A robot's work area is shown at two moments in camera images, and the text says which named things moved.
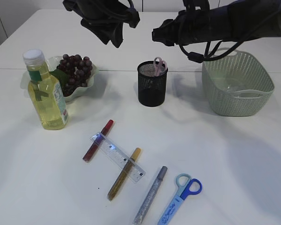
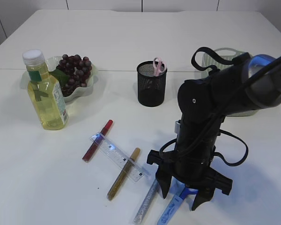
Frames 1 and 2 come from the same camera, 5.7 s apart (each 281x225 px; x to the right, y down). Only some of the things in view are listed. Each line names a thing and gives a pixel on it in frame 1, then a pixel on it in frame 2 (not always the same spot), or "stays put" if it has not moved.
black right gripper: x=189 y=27 → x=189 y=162
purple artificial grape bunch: x=72 y=72 stays put
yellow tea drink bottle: x=48 y=93 stays put
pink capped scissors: x=160 y=65 stays put
